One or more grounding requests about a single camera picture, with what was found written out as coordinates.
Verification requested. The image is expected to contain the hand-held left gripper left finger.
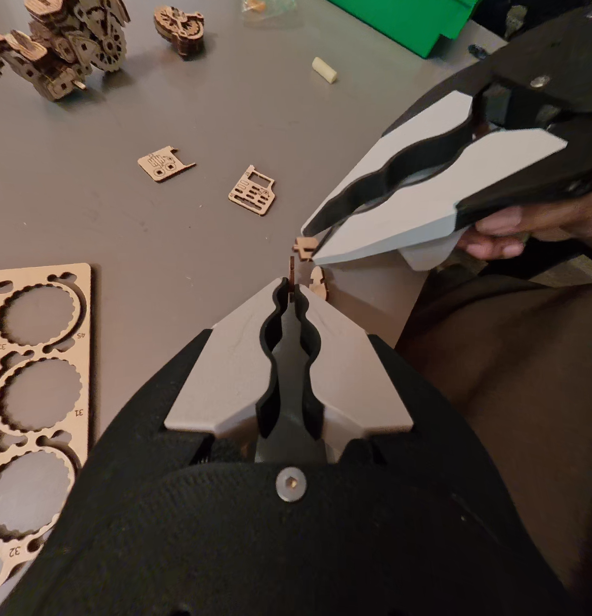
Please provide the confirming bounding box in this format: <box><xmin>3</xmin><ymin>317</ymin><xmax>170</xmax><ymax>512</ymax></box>
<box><xmin>163</xmin><ymin>277</ymin><xmax>296</xmax><ymax>463</ymax></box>

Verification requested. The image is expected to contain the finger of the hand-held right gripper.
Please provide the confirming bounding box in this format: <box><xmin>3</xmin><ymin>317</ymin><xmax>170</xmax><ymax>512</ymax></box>
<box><xmin>311</xmin><ymin>126</ymin><xmax>569</xmax><ymax>266</ymax></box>
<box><xmin>302</xmin><ymin>91</ymin><xmax>484</xmax><ymax>237</ymax></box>

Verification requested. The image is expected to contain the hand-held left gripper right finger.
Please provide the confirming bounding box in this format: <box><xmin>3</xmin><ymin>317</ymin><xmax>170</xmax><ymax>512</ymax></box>
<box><xmin>295</xmin><ymin>284</ymin><xmax>415</xmax><ymax>464</ymax></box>

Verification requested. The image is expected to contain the small wooden puzzle assembly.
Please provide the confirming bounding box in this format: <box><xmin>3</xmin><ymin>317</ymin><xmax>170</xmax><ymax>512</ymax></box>
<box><xmin>286</xmin><ymin>256</ymin><xmax>329</xmax><ymax>303</ymax></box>

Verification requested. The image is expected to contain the slotted wooden puzzle piece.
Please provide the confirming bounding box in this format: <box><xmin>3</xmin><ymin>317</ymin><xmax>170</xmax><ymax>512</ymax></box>
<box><xmin>292</xmin><ymin>236</ymin><xmax>321</xmax><ymax>263</ymax></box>

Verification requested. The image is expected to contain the grey desk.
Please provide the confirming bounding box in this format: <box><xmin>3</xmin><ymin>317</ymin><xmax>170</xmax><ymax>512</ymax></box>
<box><xmin>0</xmin><ymin>0</ymin><xmax>508</xmax><ymax>612</ymax></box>

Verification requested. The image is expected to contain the person's right hand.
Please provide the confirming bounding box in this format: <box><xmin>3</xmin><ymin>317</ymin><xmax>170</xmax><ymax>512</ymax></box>
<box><xmin>457</xmin><ymin>190</ymin><xmax>592</xmax><ymax>261</ymax></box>

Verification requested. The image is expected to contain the green box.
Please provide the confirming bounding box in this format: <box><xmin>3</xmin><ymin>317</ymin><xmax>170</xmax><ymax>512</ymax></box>
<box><xmin>327</xmin><ymin>0</ymin><xmax>479</xmax><ymax>58</ymax></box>

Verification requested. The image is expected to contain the white wax cylinder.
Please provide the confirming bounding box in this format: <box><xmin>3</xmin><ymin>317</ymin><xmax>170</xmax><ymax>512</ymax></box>
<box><xmin>311</xmin><ymin>57</ymin><xmax>338</xmax><ymax>85</ymax></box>

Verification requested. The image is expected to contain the black office chair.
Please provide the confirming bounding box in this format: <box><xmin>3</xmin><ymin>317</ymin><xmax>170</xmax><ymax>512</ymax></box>
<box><xmin>479</xmin><ymin>241</ymin><xmax>592</xmax><ymax>282</ymax></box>

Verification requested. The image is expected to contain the person's brown clothing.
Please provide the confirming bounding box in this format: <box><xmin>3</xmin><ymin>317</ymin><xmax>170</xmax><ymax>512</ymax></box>
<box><xmin>397</xmin><ymin>277</ymin><xmax>592</xmax><ymax>616</ymax></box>

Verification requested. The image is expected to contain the wooden offcut with slot grid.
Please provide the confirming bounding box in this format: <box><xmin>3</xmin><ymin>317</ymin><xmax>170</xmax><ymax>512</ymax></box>
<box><xmin>227</xmin><ymin>165</ymin><xmax>276</xmax><ymax>216</ymax></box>

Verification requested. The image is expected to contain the clear plastic bag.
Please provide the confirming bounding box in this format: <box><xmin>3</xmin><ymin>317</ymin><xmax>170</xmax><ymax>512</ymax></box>
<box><xmin>242</xmin><ymin>0</ymin><xmax>296</xmax><ymax>22</ymax></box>

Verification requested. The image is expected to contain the wooden puzzle sheet with gear holes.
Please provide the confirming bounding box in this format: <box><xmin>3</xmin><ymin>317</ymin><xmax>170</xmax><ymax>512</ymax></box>
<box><xmin>0</xmin><ymin>263</ymin><xmax>92</xmax><ymax>595</ymax></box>

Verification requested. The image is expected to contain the wooden offcut with square holes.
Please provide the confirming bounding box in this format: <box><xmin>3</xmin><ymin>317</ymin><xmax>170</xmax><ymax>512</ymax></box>
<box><xmin>137</xmin><ymin>146</ymin><xmax>197</xmax><ymax>184</ymax></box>

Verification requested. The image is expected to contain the small wooden gear assembly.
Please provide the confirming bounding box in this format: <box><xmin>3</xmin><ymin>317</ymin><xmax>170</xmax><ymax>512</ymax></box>
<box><xmin>154</xmin><ymin>5</ymin><xmax>205</xmax><ymax>59</ymax></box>

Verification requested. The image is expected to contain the assembled wooden mechanical model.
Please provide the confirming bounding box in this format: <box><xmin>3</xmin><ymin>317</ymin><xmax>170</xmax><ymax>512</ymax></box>
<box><xmin>0</xmin><ymin>0</ymin><xmax>131</xmax><ymax>103</ymax></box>

